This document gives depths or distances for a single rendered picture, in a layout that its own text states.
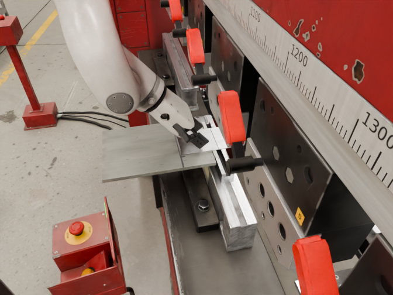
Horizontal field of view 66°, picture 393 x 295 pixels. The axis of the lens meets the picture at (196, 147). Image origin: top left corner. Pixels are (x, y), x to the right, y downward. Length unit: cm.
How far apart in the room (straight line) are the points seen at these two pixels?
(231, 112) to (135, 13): 119
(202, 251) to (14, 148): 209
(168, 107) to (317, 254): 48
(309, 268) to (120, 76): 40
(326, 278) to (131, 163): 57
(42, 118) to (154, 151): 199
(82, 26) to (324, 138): 40
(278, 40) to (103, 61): 30
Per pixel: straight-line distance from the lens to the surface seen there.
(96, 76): 52
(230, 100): 36
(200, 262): 71
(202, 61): 51
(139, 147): 77
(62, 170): 228
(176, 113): 65
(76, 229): 89
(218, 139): 78
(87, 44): 52
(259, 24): 34
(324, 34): 24
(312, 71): 26
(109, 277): 84
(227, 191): 70
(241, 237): 69
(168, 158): 73
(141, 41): 155
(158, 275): 168
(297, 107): 28
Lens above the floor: 150
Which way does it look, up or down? 42 degrees down
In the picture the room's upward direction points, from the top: straight up
